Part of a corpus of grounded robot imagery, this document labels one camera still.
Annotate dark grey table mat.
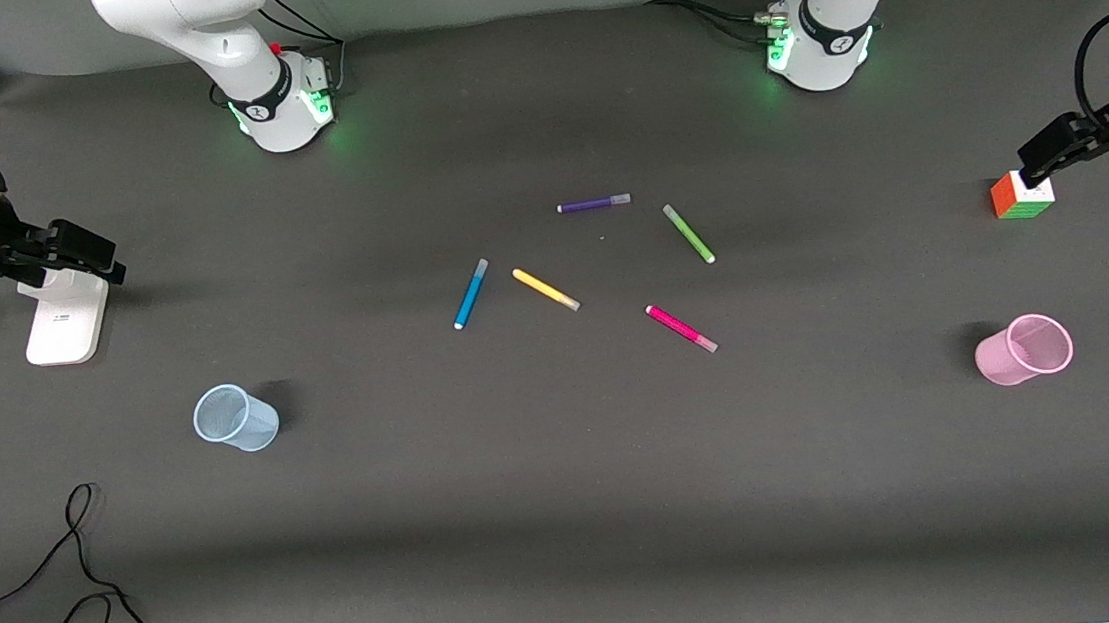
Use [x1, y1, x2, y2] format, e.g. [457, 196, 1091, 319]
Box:
[0, 0, 1109, 623]

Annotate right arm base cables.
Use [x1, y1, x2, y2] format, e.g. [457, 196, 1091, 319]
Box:
[201, 0, 352, 108]

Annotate blue marker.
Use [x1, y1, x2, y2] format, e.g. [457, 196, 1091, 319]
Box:
[449, 258, 496, 331]

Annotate pink mesh cup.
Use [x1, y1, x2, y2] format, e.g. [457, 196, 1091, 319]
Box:
[972, 311, 1077, 389]

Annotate light blue mesh cup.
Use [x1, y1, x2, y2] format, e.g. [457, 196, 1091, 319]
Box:
[191, 380, 282, 457]

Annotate pink marker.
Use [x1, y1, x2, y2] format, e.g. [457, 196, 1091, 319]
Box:
[645, 299, 720, 358]

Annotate white flat stand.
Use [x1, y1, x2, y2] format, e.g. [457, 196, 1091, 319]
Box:
[18, 262, 116, 369]

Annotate green marker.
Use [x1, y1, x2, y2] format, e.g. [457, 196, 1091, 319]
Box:
[662, 200, 717, 268]

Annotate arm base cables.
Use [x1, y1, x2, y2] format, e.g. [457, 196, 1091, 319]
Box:
[201, 0, 352, 108]
[646, 0, 829, 59]

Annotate purple marker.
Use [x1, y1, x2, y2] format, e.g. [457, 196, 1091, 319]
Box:
[557, 193, 633, 215]

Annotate colourful puzzle cube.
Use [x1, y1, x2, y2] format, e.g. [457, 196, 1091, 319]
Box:
[989, 167, 1057, 222]

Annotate yellow marker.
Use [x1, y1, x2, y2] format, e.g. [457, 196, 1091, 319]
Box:
[512, 263, 582, 317]

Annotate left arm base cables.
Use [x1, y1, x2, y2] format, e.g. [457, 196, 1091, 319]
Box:
[646, 0, 829, 59]

